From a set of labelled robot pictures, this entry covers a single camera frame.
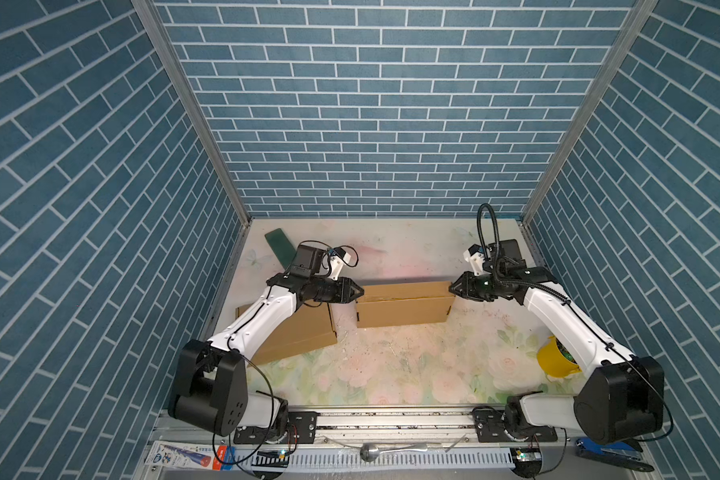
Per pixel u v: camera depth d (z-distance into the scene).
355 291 0.81
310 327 0.94
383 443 0.72
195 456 0.69
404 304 0.83
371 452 0.69
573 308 0.50
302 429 0.74
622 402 0.40
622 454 0.70
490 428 0.73
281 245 1.12
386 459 0.71
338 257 0.77
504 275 0.63
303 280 0.62
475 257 0.77
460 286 0.78
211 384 0.42
